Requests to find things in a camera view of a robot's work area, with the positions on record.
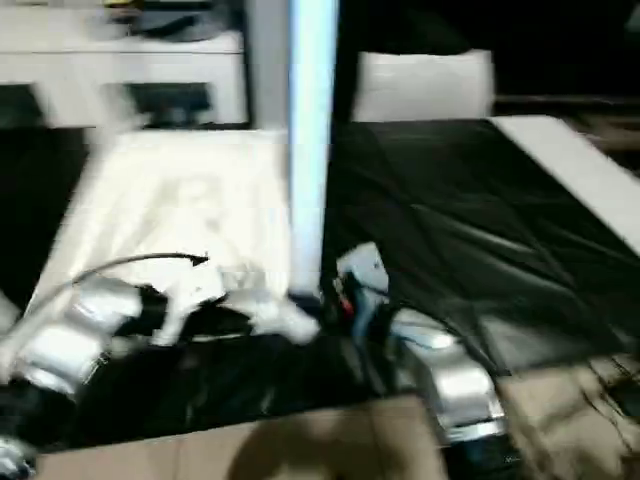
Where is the white plastic table top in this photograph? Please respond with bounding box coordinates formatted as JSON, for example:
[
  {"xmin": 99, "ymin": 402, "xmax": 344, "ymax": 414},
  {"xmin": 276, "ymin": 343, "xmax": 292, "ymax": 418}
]
[{"xmin": 20, "ymin": 128, "xmax": 323, "ymax": 349}]

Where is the white plastic table leg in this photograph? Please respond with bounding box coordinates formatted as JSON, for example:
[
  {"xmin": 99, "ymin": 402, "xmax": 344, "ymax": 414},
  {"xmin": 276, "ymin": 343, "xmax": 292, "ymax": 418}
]
[
  {"xmin": 286, "ymin": 0, "xmax": 343, "ymax": 301},
  {"xmin": 0, "ymin": 292, "xmax": 23, "ymax": 333},
  {"xmin": 244, "ymin": 0, "xmax": 291, "ymax": 136}
]

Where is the black work mat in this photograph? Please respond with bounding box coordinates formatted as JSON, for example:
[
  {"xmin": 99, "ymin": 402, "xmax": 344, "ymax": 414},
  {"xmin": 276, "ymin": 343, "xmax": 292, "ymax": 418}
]
[{"xmin": 0, "ymin": 115, "xmax": 640, "ymax": 451}]

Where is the white plastic bag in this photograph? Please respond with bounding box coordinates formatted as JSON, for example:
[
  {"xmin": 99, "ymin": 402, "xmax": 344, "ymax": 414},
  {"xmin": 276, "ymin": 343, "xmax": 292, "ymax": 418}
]
[{"xmin": 350, "ymin": 50, "xmax": 497, "ymax": 123}]

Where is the white flat board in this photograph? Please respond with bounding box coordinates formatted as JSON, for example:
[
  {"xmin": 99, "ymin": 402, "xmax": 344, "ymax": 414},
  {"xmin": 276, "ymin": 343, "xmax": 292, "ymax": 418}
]
[{"xmin": 488, "ymin": 113, "xmax": 640, "ymax": 259}]

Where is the white cabinet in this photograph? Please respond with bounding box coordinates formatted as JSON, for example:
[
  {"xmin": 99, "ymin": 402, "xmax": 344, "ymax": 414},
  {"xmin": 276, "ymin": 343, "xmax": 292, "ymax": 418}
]
[{"xmin": 0, "ymin": 0, "xmax": 247, "ymax": 131}]

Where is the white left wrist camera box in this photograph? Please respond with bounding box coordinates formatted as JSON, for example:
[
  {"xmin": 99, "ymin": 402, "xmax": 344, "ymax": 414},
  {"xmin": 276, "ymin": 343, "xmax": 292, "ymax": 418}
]
[{"xmin": 158, "ymin": 265, "xmax": 233, "ymax": 346}]

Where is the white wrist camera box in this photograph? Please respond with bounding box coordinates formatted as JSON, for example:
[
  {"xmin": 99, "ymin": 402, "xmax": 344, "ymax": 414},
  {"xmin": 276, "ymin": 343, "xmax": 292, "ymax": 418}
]
[
  {"xmin": 158, "ymin": 265, "xmax": 233, "ymax": 346},
  {"xmin": 335, "ymin": 243, "xmax": 391, "ymax": 297}
]

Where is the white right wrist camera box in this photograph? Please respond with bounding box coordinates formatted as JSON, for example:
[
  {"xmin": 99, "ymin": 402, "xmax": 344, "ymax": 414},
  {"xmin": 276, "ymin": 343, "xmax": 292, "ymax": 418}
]
[{"xmin": 335, "ymin": 243, "xmax": 391, "ymax": 297}]

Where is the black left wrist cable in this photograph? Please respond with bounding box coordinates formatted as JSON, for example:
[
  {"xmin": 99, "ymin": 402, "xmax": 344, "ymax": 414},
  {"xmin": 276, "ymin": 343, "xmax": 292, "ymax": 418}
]
[{"xmin": 68, "ymin": 252, "xmax": 211, "ymax": 293}]

